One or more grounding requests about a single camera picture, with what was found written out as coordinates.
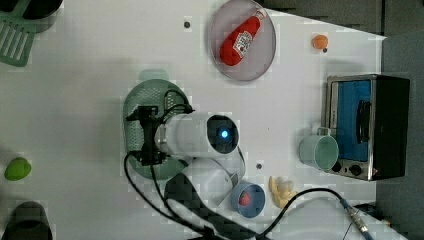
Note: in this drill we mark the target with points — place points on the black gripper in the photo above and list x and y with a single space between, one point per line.
149 154

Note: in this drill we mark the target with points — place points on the mint green plastic strainer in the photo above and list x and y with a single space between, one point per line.
155 89

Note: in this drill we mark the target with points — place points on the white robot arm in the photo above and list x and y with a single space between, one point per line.
198 156

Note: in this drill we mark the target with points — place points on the red toy fruit in bowl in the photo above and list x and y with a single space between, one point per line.
244 199

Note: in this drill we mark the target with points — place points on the blue bowl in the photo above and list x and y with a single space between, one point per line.
257 196

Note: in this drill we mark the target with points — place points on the black cylinder container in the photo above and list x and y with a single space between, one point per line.
28 221

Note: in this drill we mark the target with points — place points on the red ketchup bottle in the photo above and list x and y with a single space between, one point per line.
237 43

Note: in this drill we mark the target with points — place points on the peeled toy banana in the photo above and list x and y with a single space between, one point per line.
282 191

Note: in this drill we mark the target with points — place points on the grey round plate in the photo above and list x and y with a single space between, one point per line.
261 53

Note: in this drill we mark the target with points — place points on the mint green cup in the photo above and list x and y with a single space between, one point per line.
320 151

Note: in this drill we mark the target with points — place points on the green slotted spatula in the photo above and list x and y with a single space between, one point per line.
17 36

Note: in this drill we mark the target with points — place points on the black utensil holder cup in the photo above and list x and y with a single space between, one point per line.
40 14

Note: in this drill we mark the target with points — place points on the orange toy fruit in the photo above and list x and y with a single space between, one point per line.
320 42

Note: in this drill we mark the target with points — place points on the black silver toaster oven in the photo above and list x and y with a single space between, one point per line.
368 117

